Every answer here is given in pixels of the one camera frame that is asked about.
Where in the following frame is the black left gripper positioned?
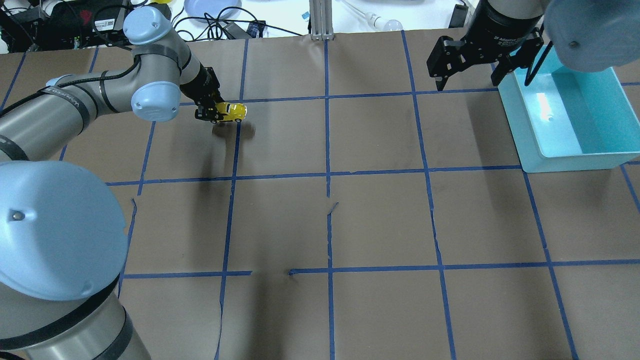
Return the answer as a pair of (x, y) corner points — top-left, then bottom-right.
(179, 64), (224, 124)

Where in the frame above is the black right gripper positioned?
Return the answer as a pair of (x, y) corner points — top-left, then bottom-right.
(426, 0), (545, 92)

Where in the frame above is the yellow toy beetle car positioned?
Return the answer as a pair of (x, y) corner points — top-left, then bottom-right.
(210, 102), (248, 124)

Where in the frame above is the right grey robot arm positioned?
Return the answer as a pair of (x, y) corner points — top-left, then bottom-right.
(426, 0), (640, 91)

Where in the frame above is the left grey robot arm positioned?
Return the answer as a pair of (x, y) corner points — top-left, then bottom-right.
(0, 6), (223, 360)

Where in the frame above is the blue plastic plate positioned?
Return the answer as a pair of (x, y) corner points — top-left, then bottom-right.
(183, 0), (242, 22)

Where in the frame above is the light blue plastic bin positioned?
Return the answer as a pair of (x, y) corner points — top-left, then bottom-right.
(498, 50), (640, 173)

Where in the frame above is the white light bulb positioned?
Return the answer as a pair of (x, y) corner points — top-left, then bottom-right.
(342, 0), (403, 32)

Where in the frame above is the black electronics box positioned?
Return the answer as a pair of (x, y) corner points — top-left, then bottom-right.
(1, 0), (172, 53)

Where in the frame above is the aluminium frame post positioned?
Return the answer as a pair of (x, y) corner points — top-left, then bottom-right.
(307, 0), (335, 41)

